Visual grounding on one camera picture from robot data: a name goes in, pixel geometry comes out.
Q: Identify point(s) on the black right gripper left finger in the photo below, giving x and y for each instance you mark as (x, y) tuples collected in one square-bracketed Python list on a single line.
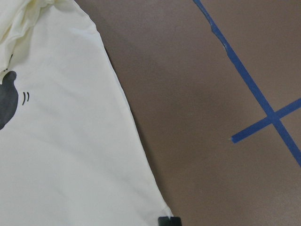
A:
[(164, 220)]

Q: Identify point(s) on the long blue tape line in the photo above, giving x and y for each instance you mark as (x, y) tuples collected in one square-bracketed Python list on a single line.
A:
[(281, 113)]

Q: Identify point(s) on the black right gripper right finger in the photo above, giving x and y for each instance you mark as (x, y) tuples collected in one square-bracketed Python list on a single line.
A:
[(175, 220)]

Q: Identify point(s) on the cream long-sleeve cat shirt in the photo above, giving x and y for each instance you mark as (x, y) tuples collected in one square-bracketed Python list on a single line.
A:
[(70, 153)]

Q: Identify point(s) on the crossing blue tape line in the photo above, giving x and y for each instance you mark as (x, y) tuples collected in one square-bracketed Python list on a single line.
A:
[(256, 92)]

